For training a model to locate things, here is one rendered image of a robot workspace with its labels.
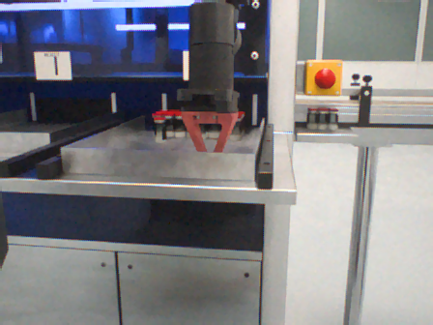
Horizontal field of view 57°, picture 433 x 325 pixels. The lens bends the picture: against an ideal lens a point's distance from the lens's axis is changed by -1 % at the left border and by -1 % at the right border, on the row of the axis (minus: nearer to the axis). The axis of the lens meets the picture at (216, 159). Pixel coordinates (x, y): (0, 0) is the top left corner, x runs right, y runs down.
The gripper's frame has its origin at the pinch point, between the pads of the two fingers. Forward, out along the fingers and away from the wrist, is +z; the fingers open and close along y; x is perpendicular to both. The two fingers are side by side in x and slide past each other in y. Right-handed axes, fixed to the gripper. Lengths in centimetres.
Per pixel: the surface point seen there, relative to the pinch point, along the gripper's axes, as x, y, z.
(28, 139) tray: 31.9, 9.2, -1.6
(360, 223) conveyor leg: -30, 54, 21
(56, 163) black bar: 20.2, -2.3, 0.6
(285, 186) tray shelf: -9.7, -2.2, 2.3
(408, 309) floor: -67, 123, 76
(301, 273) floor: -22, 147, 73
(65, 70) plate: 39, 34, -15
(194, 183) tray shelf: 1.4, -2.7, 2.3
